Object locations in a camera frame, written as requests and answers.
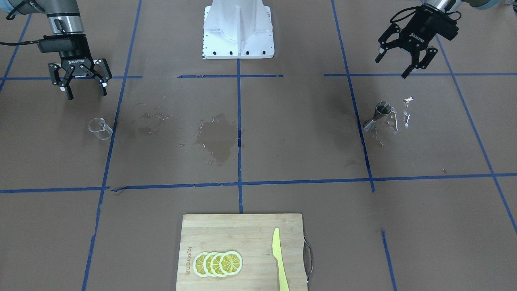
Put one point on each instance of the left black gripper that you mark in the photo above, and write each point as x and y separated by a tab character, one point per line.
418	33

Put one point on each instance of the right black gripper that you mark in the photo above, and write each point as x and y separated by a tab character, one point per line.
77	60

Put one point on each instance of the clear glass measuring cup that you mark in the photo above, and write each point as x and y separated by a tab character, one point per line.
100	129

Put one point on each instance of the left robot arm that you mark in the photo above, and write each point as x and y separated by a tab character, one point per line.
449	7

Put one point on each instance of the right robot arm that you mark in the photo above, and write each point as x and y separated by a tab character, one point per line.
63	16

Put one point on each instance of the lemon slice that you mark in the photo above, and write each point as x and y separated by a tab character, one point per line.
231	263
207	264
199	265
215	266

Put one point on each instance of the bamboo cutting board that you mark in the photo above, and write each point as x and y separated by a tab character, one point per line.
251	236

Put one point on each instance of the lemon slice top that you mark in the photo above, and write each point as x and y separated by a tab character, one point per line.
231	263

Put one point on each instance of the yellow plastic knife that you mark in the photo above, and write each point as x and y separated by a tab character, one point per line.
277	253

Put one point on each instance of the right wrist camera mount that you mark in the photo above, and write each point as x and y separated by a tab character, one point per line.
68	42

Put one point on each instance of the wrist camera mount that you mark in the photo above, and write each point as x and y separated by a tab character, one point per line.
437	22
68	42

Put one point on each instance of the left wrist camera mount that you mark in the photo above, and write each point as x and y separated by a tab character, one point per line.
437	22

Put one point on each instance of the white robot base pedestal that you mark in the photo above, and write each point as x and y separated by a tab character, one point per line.
238	29

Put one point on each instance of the metal cutting board handle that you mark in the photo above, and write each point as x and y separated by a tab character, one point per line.
307	259

